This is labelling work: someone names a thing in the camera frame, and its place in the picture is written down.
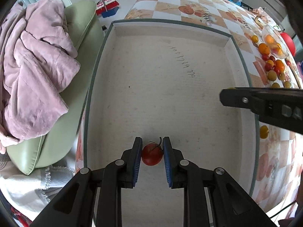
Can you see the glass fruit bowl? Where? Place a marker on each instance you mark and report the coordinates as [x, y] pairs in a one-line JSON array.
[[275, 42]]

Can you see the green-brown round fruit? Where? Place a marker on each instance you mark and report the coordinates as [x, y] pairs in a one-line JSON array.
[[272, 76]]

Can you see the red cherry tomato with stem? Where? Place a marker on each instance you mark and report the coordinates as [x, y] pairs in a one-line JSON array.
[[152, 153]]

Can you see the checkered fruit tablecloth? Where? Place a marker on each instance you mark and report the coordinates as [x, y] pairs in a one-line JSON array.
[[279, 156]]

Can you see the orange tangerine near bowl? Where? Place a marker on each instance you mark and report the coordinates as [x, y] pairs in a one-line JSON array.
[[263, 49]]

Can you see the grey knitted throw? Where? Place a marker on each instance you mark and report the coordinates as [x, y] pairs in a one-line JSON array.
[[30, 194]]

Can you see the red and blue dustpan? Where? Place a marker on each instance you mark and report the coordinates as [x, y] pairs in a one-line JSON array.
[[107, 8]]

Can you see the pink blanket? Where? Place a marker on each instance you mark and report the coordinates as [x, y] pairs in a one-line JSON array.
[[38, 62]]

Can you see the red balloon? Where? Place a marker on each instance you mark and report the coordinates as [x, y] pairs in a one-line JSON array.
[[289, 42]]

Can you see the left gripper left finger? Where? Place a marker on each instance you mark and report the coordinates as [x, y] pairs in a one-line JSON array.
[[94, 194]]

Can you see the yellow tomato by tray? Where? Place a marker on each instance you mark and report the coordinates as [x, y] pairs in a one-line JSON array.
[[263, 132]]

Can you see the white shallow tray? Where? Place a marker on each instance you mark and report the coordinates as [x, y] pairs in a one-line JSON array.
[[161, 78]]

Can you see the small yellow tomato far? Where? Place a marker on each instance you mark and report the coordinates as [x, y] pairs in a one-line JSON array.
[[254, 38]]

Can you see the orange tangerine right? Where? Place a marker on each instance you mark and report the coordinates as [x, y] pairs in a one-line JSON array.
[[279, 66]]

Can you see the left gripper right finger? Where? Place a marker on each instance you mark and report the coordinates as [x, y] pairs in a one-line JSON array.
[[211, 197]]

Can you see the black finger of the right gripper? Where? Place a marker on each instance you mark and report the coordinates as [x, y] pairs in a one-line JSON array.
[[280, 107]]

